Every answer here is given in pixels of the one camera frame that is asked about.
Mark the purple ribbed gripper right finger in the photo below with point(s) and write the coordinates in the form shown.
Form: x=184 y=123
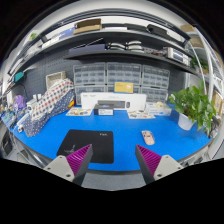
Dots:
x=153 y=166

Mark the white woven basket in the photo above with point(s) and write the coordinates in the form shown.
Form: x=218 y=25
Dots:
x=53 y=78

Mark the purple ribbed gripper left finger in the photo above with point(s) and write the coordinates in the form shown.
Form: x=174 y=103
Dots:
x=72 y=167

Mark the patterned fabric bundle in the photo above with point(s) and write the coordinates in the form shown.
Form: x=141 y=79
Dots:
x=56 y=100

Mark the white box at right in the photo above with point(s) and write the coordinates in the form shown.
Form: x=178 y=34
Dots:
x=158 y=109

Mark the yellow card box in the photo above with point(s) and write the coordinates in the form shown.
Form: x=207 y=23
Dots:
x=123 y=87

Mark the left sticker sheet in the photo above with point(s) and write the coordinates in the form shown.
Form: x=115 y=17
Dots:
x=77 y=111

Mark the blue desk mat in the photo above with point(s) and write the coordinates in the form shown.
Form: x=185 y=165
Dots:
x=170 y=139

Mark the left grey drawer organizer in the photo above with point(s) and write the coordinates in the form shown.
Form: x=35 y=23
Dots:
x=89 y=78

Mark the grey drawer organizer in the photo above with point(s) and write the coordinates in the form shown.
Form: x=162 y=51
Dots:
x=123 y=72
x=89 y=78
x=155 y=83

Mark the cardboard box on shelf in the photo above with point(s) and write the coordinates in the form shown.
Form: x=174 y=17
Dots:
x=87 y=25

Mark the middle grey drawer organizer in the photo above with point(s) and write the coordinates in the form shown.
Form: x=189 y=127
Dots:
x=123 y=72

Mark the green potted plant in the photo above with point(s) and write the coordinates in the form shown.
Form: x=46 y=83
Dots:
x=195 y=105

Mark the long white product box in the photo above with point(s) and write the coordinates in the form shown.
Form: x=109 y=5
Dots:
x=120 y=101

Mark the purple object at left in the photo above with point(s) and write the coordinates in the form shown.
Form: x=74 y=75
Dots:
x=19 y=102

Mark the sticker sheet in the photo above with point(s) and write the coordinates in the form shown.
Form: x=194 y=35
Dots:
x=139 y=115
x=77 y=111

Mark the right grey drawer organizer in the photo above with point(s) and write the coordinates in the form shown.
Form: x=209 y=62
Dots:
x=155 y=83

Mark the right sticker sheet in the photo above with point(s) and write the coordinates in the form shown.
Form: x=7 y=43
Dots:
x=139 y=115

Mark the small black white box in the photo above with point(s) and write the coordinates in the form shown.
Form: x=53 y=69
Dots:
x=103 y=109

